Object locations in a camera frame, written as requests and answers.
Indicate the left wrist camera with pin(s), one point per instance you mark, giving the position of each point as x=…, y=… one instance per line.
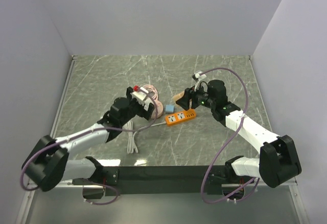
x=141, y=95

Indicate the blue plug adapter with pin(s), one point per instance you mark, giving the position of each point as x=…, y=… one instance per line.
x=170, y=109

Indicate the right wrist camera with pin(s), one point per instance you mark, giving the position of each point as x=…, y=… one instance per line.
x=198, y=77

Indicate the orange power strip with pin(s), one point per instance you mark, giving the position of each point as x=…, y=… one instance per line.
x=180, y=117

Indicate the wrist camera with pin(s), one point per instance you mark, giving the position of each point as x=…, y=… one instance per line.
x=141, y=95
x=198, y=77

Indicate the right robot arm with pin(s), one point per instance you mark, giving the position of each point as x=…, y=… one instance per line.
x=278, y=160

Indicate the black base bar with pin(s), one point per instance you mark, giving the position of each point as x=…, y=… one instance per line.
x=168, y=179

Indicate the pink round power socket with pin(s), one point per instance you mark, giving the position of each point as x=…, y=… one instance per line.
x=158, y=109

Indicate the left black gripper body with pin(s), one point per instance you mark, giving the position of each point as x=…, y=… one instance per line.
x=136, y=108

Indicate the aluminium rail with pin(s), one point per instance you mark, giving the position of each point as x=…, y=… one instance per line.
x=275, y=178

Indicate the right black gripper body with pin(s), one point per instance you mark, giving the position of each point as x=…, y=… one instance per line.
x=200, y=98

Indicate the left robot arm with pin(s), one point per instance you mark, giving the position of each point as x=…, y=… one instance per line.
x=49, y=162

